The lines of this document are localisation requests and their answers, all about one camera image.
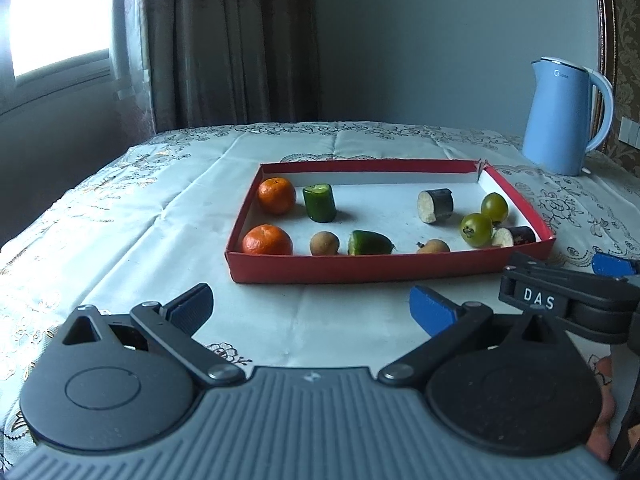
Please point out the person's right hand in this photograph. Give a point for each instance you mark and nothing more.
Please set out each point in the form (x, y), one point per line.
(602, 420)

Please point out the gold framed patterned wall panel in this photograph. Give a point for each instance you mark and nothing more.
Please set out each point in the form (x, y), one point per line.
(625, 25)

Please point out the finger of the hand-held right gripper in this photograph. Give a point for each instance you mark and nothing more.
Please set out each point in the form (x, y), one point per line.
(615, 265)
(590, 305)

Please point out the window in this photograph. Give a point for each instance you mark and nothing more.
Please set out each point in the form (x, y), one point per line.
(55, 10)

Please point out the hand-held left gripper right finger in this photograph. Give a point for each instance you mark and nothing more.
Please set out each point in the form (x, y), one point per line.
(430, 307)

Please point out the green tomato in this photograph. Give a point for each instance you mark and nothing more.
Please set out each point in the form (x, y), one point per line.
(476, 230)
(495, 207)

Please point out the light blue electric kettle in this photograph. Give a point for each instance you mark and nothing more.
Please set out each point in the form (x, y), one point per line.
(560, 120)

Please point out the sheer white curtain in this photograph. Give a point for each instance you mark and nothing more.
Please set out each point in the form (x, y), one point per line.
(132, 45)

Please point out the brown curtain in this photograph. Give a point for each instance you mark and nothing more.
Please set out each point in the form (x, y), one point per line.
(230, 45)

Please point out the orange tangerine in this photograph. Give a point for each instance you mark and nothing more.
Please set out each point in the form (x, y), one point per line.
(276, 196)
(267, 240)

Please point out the white wall switch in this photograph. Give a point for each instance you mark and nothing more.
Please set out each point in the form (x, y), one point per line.
(631, 132)

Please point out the dark eggplant chunk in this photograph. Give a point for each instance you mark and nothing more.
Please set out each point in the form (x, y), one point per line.
(515, 236)

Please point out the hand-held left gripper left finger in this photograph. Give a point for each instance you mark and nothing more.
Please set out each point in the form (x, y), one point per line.
(192, 305)

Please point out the green cucumber chunk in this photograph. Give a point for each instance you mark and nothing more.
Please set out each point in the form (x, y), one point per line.
(320, 205)

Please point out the tapered green cucumber piece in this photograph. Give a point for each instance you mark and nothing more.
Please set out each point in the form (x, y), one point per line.
(369, 243)

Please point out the brown longan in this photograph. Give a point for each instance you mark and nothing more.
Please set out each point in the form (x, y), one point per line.
(325, 243)
(434, 247)

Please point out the red cardboard box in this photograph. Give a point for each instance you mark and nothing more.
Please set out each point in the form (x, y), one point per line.
(375, 267)

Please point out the dark sugarcane piece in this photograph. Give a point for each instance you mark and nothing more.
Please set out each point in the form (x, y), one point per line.
(436, 205)

